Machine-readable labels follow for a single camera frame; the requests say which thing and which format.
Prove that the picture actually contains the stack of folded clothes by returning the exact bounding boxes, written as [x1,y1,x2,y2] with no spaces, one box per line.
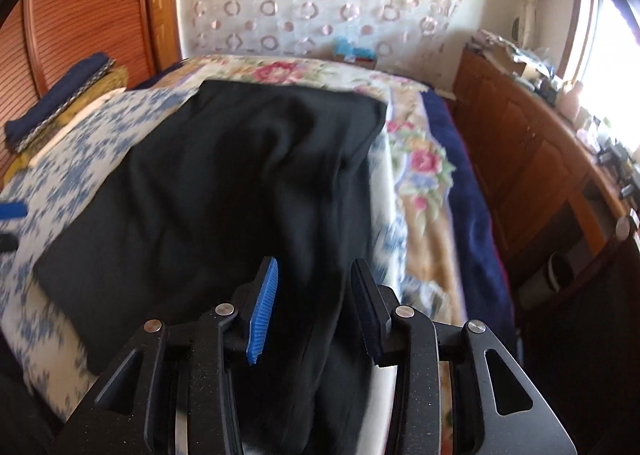
[2,66,130,186]

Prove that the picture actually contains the navy bed cover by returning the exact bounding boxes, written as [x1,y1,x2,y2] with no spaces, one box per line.
[420,90,516,333]

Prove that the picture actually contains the wooden wardrobe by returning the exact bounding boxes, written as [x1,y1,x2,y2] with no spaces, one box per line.
[0,0,183,186]

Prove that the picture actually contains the blue floral bed sheet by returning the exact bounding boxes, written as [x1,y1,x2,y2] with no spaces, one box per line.
[0,85,406,386]

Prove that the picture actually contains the bright window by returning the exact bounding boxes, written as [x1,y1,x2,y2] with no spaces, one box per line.
[575,0,640,136]

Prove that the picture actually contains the black printed t-shirt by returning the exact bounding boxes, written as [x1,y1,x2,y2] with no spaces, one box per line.
[32,79,388,455]

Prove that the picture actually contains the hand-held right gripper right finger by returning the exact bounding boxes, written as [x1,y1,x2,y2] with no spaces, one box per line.
[350,259,578,455]

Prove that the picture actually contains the wooden dresser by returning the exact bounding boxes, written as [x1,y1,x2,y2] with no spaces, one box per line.
[452,48,640,306]

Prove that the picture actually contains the small blue box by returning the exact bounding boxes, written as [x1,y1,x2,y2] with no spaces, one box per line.
[334,38,376,67]

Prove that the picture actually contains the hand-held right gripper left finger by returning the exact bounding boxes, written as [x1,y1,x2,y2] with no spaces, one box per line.
[55,256,280,455]

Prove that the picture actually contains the clutter on dresser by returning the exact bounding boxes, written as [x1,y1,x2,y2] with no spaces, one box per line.
[470,28,640,206]

